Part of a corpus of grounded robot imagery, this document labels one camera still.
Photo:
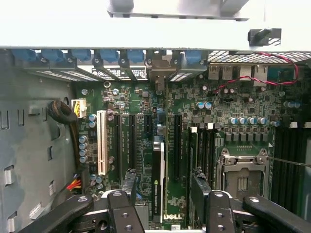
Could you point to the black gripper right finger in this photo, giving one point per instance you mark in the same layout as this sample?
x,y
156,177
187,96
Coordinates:
x,y
218,213

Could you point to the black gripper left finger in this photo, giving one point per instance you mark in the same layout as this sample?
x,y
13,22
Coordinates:
x,y
121,213

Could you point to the metal CPU socket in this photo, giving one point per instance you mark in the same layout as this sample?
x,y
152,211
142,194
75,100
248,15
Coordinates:
x,y
243,174

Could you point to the cream PCI expansion slot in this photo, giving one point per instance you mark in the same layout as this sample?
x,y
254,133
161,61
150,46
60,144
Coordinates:
x,y
102,140

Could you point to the CPU socket locking lever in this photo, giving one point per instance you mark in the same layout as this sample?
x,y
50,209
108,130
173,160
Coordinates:
x,y
291,162

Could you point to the short black expansion slot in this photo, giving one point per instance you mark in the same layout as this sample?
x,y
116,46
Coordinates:
x,y
148,123

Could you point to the grey power supply unit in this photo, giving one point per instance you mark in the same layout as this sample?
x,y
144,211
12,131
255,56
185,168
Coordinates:
x,y
36,145

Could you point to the white power connector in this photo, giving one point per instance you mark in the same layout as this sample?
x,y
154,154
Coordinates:
x,y
81,109

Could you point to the green motherboard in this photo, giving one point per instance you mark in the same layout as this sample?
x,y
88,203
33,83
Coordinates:
x,y
243,102

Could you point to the black open PC case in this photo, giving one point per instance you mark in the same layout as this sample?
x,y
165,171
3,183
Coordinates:
x,y
218,57

